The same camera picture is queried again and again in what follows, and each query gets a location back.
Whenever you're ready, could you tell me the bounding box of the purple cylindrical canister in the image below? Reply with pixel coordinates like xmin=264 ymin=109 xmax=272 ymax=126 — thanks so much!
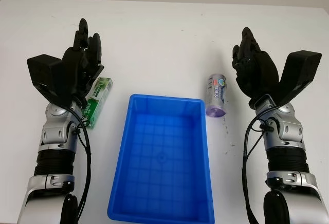
xmin=205 ymin=73 xmax=228 ymax=118

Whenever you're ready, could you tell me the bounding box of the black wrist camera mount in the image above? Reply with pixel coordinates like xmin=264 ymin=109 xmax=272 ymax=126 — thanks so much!
xmin=272 ymin=50 xmax=322 ymax=106
xmin=27 ymin=53 xmax=74 ymax=104

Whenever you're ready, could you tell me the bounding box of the blue plastic tray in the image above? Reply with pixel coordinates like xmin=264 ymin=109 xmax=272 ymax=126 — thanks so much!
xmin=107 ymin=94 xmax=215 ymax=222

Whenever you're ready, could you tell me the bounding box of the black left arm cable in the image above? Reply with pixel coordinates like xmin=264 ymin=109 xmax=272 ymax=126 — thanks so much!
xmin=67 ymin=100 xmax=93 ymax=224

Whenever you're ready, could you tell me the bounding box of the green Darlie toothpaste box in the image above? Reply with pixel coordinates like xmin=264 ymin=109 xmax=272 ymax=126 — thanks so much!
xmin=81 ymin=77 xmax=114 ymax=130

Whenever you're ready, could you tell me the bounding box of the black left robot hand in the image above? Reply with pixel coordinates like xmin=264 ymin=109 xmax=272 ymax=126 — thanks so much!
xmin=61 ymin=17 xmax=105 ymax=104

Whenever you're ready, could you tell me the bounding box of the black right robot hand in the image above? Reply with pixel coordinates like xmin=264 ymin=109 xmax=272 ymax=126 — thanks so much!
xmin=232 ymin=27 xmax=281 ymax=104

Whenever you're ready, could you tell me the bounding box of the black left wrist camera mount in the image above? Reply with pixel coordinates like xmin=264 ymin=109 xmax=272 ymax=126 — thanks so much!
xmin=27 ymin=53 xmax=74 ymax=104

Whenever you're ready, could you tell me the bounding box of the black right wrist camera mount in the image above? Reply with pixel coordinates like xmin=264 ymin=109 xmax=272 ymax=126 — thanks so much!
xmin=272 ymin=50 xmax=322 ymax=106

